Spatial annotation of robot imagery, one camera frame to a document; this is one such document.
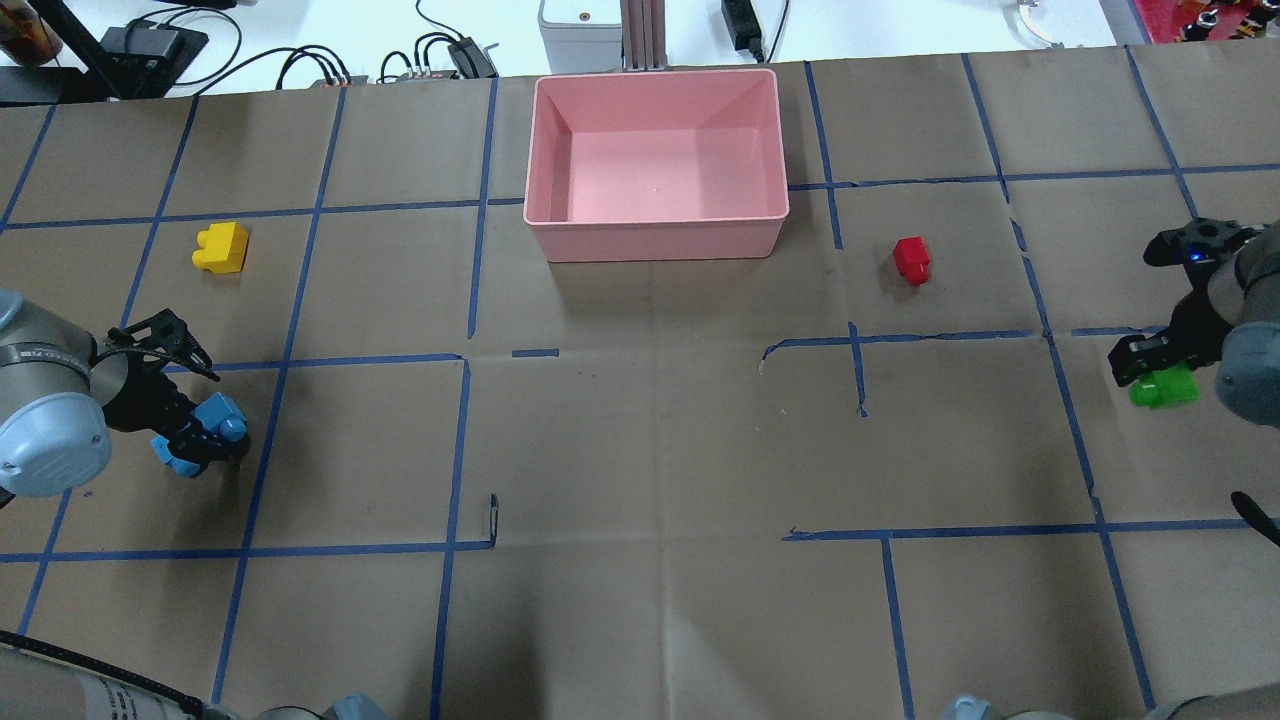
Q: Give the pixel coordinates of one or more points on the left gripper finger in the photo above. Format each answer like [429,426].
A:
[169,340]
[200,440]

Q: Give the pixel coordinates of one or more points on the black usb hub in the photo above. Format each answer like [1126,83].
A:
[471,60]

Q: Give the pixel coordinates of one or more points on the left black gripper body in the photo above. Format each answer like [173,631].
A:
[136,402]

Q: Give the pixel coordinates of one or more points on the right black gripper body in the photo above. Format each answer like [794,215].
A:
[1192,322]

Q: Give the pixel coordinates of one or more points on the green two-stud toy block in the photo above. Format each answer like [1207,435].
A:
[1162,389]

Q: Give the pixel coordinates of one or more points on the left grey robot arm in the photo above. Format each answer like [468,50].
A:
[65,390]

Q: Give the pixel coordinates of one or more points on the aluminium extrusion post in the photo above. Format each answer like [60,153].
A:
[644,45]

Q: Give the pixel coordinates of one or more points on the black box device left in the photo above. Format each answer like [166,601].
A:
[152,50]

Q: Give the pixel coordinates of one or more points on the pink plastic box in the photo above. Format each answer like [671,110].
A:
[665,165]

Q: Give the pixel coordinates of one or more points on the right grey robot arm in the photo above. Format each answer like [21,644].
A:
[1247,380]

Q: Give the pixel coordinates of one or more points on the black power adapter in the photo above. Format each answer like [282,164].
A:
[743,27]

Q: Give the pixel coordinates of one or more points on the yellow toy block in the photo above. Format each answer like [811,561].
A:
[221,248]

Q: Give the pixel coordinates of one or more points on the white grey device box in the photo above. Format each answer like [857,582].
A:
[581,37]

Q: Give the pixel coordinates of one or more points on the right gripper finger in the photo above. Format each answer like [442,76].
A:
[1136,355]

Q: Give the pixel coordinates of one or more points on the red toy block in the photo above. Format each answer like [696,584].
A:
[912,260]

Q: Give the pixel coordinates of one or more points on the blue three-stud toy block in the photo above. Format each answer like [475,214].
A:
[215,420]

